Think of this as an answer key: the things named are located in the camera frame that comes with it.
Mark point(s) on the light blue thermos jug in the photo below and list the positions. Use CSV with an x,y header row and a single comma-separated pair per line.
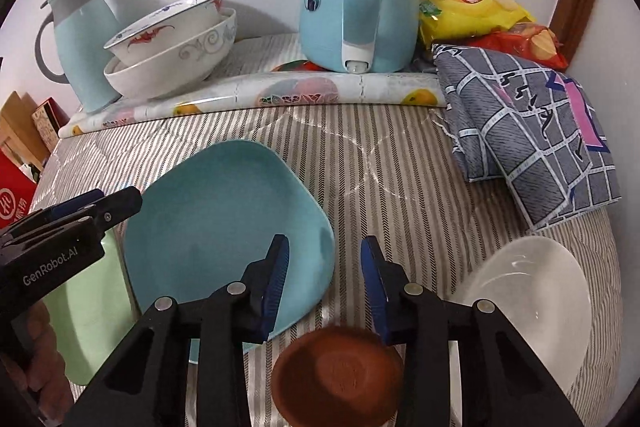
x,y
85,47

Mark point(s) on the red box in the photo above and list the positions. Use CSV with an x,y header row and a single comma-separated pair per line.
x,y
12,192

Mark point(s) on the floral painted bowl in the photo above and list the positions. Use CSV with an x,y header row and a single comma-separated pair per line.
x,y
160,42

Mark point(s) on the plain white bowl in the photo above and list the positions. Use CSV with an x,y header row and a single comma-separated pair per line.
x,y
525,287

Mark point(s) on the yellow chips bag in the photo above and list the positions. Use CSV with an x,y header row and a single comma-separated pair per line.
x,y
475,14

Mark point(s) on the striped quilted blanket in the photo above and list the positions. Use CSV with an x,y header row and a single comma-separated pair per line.
x,y
390,167

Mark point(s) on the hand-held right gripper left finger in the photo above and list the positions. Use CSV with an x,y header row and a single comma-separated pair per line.
x,y
277,279

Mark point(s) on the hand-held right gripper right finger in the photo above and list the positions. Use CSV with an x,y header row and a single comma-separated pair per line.
x,y
372,289

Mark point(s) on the patterned cardboard box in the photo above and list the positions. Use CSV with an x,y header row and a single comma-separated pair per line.
x,y
50,122

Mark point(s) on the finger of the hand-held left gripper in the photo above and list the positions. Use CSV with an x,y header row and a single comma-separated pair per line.
x,y
122,204
75,203

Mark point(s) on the grey checked folded cloth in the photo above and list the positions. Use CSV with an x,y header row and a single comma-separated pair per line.
x,y
525,132

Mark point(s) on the light green plate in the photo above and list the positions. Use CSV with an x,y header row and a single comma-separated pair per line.
x,y
90,307

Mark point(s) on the light blue plate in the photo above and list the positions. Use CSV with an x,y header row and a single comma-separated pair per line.
x,y
215,217

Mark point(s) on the red chips bag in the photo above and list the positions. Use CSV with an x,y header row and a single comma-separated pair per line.
x,y
520,46

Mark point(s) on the brown cardboard box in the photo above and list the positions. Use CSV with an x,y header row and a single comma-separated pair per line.
x,y
17,127

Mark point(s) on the fruit print table mat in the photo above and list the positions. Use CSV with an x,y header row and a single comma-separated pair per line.
x,y
310,89

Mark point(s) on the person's left hand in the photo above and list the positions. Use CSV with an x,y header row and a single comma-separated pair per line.
x,y
52,347

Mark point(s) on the white bowl grey scroll pattern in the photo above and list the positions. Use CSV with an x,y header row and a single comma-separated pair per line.
x,y
175,74

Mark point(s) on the small brown bowl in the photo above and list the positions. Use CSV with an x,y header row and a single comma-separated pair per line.
x,y
335,377

